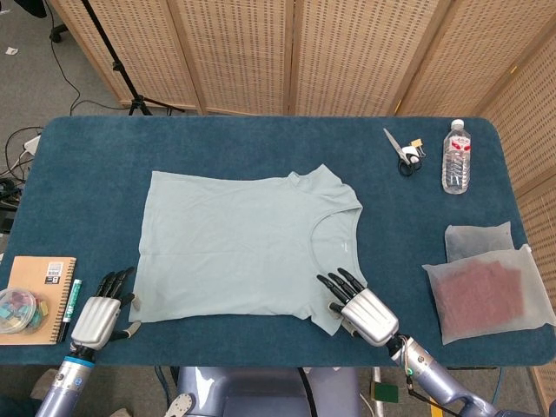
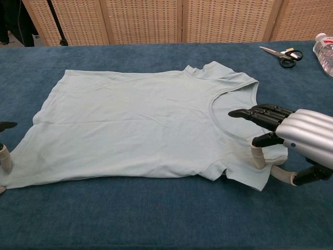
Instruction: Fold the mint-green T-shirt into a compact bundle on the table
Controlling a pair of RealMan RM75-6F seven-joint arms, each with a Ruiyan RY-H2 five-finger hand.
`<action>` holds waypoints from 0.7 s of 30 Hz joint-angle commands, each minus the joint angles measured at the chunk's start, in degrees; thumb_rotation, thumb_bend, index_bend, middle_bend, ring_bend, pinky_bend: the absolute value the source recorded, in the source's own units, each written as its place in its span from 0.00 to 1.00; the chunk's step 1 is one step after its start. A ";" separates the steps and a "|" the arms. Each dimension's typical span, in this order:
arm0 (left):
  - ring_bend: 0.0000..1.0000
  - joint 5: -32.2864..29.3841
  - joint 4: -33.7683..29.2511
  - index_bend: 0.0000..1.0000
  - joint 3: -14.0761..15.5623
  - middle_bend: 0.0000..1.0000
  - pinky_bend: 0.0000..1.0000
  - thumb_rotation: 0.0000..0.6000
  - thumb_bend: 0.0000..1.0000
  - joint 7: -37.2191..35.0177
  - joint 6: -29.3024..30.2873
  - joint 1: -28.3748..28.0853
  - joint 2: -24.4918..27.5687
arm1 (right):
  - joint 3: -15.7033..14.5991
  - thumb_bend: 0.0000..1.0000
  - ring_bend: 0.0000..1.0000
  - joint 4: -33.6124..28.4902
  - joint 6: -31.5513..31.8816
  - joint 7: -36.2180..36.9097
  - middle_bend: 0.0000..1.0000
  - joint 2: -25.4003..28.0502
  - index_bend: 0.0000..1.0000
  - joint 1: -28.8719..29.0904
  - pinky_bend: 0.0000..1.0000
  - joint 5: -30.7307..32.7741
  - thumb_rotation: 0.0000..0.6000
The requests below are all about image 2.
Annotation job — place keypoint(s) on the woven wooden folding screen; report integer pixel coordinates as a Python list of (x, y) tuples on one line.
[(145, 20)]

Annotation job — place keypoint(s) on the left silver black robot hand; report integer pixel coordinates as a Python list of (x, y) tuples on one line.
[(7, 160)]

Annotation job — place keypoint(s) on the light green t-shirt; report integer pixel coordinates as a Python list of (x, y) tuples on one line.
[(130, 125)]

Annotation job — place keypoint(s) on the black tripod stand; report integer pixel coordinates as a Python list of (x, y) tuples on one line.
[(56, 19)]

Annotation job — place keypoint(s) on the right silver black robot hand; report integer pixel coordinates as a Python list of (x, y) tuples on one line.
[(307, 130)]

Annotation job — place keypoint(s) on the clear plastic water bottle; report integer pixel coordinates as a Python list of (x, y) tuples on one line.
[(325, 54)]

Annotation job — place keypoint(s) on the blue carpet table cover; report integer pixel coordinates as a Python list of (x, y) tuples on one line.
[(166, 224)]

